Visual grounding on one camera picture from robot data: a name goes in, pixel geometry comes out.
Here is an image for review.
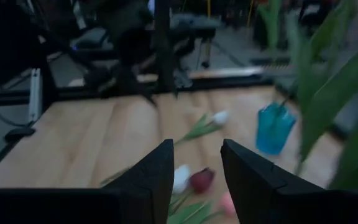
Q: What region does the teal glass vase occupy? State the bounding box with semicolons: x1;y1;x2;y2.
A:
255;101;298;156

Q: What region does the silver frame strip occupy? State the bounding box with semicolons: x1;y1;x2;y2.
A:
29;67;43;123

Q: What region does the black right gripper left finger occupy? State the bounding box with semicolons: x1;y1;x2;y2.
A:
0;138;175;224

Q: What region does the white artificial tulip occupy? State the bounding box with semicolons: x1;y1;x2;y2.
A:
167;164;193;224
296;30;358;190
175;110;230;147

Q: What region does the black flat clamp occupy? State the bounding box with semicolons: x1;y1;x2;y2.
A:
4;126;37;143

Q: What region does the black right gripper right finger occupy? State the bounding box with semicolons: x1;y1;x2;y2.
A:
220;138;358;224

